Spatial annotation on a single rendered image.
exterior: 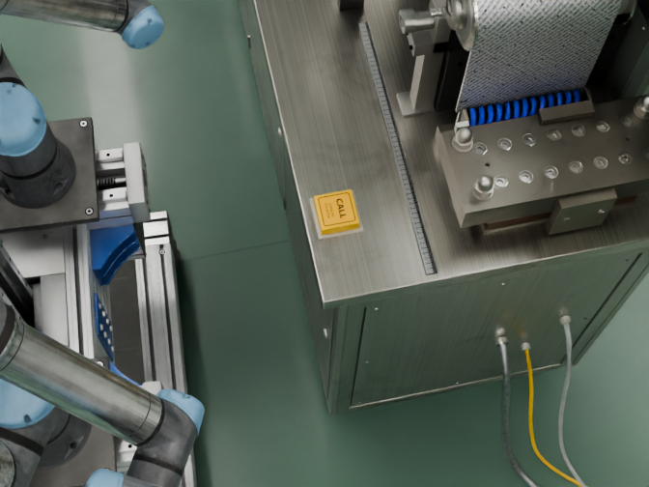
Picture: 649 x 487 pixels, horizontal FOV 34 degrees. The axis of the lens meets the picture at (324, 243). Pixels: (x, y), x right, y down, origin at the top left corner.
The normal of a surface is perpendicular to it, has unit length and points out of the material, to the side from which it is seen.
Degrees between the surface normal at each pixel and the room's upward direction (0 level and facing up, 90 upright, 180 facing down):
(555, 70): 90
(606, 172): 0
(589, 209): 90
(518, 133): 0
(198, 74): 0
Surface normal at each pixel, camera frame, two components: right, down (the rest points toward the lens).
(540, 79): 0.21, 0.90
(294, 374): 0.02, -0.40
